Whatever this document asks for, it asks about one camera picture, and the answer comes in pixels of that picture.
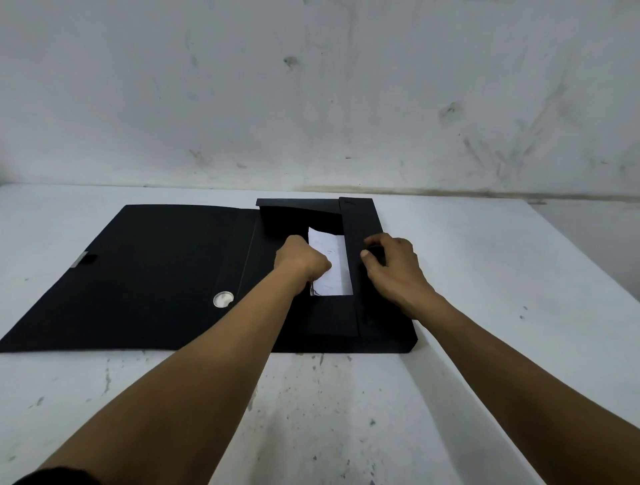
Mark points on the person's left hand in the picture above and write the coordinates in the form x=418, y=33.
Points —
x=300, y=262

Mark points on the person's right hand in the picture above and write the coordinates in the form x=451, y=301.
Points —
x=400, y=280

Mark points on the stack of receipts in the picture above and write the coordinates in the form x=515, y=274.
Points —
x=337, y=270

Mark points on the black folder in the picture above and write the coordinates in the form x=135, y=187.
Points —
x=150, y=275

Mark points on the person's left forearm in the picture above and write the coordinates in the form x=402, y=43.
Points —
x=175, y=389

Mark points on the person's right forearm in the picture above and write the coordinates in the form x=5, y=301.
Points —
x=525, y=380

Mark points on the person's black sleeve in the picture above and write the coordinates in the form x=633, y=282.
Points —
x=50, y=478

